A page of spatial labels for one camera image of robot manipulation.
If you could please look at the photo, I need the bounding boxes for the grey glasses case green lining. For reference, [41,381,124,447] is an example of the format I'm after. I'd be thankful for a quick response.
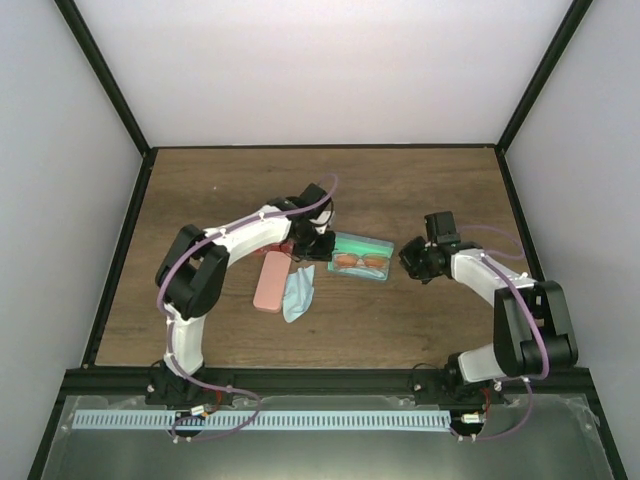
[327,232,394,277]

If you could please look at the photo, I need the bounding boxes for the light blue cleaning cloth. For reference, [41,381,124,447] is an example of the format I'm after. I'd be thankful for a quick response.
[333,267,388,281]

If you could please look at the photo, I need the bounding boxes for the light blue slotted cable duct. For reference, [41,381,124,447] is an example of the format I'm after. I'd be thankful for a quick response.
[71,410,451,432]

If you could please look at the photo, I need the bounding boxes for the pink glasses case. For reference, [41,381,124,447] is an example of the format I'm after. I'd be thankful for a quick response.
[253,251,291,313]

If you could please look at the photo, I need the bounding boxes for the black aluminium frame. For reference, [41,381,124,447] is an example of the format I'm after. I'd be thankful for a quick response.
[27,0,629,480]

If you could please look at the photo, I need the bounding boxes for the orange transparent sunglasses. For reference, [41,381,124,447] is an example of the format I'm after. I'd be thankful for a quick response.
[332,253,389,271]

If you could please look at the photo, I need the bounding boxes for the black front mounting rail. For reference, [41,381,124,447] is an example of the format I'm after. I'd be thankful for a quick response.
[64,366,591,406]

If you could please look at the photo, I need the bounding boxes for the thin red sunglasses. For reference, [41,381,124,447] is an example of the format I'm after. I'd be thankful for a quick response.
[254,242,294,257]

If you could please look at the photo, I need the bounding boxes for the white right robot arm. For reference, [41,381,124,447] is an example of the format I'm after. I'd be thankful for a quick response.
[399,211,579,403]

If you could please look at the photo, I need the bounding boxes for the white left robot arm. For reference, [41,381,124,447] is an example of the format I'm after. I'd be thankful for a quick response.
[155,176,338,404]

